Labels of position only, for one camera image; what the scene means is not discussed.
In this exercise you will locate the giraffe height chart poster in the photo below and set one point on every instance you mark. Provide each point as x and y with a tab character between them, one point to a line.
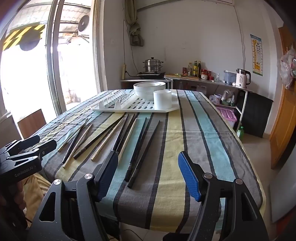
257	55

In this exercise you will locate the person's left hand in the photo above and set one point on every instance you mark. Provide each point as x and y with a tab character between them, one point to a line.
18	197

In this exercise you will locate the red lid jar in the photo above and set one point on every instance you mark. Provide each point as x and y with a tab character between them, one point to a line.
204	74
209	75

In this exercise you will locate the wooden door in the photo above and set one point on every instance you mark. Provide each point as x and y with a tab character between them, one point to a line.
283	120

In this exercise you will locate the cream cloth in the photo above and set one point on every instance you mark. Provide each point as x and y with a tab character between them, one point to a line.
34	187

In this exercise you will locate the green bowl with bags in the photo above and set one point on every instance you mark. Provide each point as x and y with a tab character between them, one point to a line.
227	98

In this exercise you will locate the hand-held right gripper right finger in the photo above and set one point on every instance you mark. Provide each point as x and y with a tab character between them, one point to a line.
188	176

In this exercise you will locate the white plastic bag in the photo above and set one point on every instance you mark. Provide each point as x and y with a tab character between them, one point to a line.
215	99

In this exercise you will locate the short metal kitchen table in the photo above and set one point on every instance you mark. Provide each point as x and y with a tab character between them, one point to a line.
129	81

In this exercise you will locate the red sauce jar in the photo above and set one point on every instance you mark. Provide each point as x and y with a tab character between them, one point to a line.
184	70

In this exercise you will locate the white power strip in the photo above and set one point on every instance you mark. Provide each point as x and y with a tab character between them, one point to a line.
124	71

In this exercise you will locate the aluminium window frame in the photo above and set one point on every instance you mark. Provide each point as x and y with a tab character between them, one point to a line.
53	58

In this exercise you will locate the long metal kitchen table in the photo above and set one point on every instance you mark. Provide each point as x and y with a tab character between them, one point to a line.
209	81

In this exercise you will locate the yellow black striped sign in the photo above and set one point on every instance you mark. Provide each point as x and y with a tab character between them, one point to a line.
23	34

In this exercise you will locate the hanging plastic bag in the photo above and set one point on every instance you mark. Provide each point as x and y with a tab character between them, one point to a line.
286	67

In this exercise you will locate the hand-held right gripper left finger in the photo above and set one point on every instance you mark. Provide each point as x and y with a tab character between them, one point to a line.
106	176

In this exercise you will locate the air conditioner outdoor unit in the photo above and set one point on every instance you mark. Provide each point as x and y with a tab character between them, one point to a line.
83	23

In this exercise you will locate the striped tablecloth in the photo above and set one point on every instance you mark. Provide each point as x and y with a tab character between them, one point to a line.
180	139

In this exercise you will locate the wooden chair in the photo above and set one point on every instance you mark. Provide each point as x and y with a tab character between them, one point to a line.
31	122

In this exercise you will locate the black chopstick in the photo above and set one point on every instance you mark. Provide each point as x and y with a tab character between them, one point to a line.
121	131
126	131
73	144
144	153
136	148

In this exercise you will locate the black induction cooker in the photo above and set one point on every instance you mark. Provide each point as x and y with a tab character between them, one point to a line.
150	74

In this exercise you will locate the green glass bottle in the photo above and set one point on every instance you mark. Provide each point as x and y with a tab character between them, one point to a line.
195	69

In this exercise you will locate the grey plastic container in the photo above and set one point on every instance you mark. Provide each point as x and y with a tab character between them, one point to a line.
229	78

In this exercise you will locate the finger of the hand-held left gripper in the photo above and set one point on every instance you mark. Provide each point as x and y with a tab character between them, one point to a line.
47	148
31	141

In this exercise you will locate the stainless steamer pot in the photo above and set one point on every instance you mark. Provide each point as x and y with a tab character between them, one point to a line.
152	66

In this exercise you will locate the black panel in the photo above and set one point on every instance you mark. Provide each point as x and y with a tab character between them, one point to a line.
256	113

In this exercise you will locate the green plastic bottle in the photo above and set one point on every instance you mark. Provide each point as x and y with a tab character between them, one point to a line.
240	133

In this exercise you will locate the white utensil cup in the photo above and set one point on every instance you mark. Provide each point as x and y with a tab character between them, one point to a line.
161	100

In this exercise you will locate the pink lid storage box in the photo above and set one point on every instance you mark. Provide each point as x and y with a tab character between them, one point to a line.
227	114

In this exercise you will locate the dark glass bottle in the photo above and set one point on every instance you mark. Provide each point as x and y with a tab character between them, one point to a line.
199	69

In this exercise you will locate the white electric kettle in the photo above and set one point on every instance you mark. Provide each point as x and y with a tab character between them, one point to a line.
241	80

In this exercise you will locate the wooden cutting board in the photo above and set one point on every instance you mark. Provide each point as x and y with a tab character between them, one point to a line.
180	77

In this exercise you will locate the glass mug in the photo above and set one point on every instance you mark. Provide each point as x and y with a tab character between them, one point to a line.
217	77

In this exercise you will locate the green tied curtain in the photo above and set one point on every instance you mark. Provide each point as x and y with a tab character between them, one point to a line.
135	34

